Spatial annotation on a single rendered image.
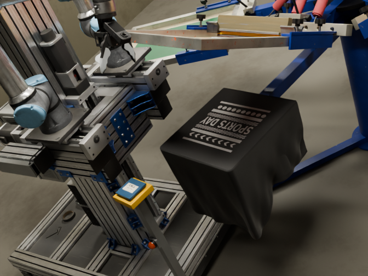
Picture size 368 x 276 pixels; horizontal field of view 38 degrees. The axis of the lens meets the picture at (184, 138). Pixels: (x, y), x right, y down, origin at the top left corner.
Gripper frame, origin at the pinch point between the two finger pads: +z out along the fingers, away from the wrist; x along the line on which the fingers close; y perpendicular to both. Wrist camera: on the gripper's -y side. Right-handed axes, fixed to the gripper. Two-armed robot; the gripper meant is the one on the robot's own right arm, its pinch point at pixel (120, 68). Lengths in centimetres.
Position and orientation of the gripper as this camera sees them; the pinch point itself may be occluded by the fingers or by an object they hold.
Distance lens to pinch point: 194.6
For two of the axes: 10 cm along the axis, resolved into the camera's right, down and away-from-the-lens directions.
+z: 1.4, 9.1, 3.9
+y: -6.8, -2.0, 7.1
